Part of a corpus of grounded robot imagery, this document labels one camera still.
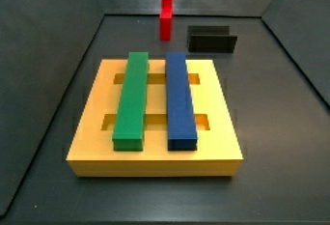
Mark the yellow wooden board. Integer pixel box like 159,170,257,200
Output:
67,59,243,177

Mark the blue bar block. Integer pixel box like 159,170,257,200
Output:
165,52,198,151

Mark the green bar block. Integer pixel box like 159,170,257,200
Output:
112,52,149,152

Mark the red notched block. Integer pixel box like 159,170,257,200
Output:
161,0,173,41

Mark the black metal bracket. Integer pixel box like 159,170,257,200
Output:
187,25,238,53

